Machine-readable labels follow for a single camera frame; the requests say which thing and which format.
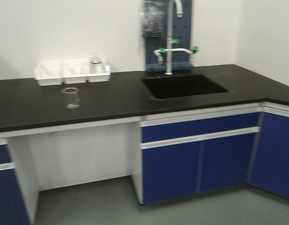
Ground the blue drawer front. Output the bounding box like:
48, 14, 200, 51
141, 112, 259, 143

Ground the black lab sink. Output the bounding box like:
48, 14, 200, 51
141, 74, 229, 99

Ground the white lab faucet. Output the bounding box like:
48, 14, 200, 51
153, 0, 199, 75

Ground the right white plastic bin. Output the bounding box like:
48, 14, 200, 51
87, 61, 111, 83

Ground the white plastic bin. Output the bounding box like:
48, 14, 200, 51
87, 61, 111, 83
62, 60, 87, 84
34, 61, 63, 86

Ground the blue cabinet door left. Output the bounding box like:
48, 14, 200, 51
142, 142, 200, 204

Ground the round glass flask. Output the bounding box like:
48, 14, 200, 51
89, 55, 102, 74

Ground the clear glass beaker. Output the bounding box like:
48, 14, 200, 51
61, 87, 81, 109

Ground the middle white plastic bin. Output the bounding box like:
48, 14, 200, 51
62, 60, 87, 84

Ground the grey drying pegboard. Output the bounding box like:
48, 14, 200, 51
144, 0, 193, 72

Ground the blue cabinet door right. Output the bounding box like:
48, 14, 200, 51
200, 133, 255, 192

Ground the plastic bag on pegboard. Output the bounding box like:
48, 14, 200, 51
140, 0, 166, 38

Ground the left white plastic bin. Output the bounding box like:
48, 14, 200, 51
34, 61, 63, 86

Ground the blue corner cabinet door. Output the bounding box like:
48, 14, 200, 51
249, 113, 289, 198

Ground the blue far left cabinet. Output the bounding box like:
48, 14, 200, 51
0, 139, 30, 225

